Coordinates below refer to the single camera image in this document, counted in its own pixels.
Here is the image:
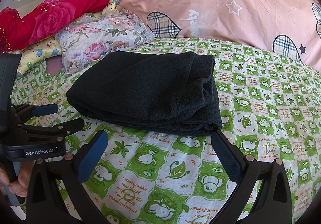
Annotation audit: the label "left hand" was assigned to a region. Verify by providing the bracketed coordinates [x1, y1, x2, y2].
[0, 162, 33, 197]

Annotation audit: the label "green patterned bed sheet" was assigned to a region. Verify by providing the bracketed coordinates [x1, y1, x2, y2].
[10, 37, 321, 224]

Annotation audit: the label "black pants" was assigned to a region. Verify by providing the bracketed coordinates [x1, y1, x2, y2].
[66, 52, 222, 136]

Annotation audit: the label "floral pillow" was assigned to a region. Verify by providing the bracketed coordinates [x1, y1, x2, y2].
[55, 9, 154, 75]

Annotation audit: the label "pink quilt with hearts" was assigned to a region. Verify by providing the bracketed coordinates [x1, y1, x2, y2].
[118, 0, 320, 70]

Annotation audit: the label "red floral blanket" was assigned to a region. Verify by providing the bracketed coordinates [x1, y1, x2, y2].
[1, 0, 109, 53]

